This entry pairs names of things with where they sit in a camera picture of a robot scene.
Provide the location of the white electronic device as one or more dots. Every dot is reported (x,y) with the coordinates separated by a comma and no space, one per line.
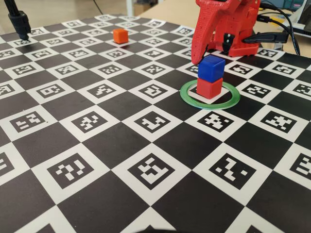
(297,19)

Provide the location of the blue cube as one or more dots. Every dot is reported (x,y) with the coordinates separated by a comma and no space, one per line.
(210,70)

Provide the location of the red robot arm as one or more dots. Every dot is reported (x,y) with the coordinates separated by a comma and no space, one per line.
(245,49)

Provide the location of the orange cube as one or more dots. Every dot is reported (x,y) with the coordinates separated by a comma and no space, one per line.
(120,36)

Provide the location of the cardboard box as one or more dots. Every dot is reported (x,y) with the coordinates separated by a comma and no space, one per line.
(141,9)

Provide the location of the white post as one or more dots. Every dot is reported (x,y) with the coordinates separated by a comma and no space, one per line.
(129,7)

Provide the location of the red cube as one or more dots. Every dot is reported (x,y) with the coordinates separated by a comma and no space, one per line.
(209,89)

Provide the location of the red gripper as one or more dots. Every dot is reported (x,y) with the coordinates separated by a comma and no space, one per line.
(203,29)

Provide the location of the black white marker board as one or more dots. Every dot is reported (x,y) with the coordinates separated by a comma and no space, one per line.
(116,145)

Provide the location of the black table clamp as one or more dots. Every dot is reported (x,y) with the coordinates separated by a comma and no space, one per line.
(267,37)

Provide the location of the black tripod leg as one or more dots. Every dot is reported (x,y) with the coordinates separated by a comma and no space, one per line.
(19,21)

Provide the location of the teal box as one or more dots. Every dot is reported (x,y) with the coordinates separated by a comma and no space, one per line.
(291,3)

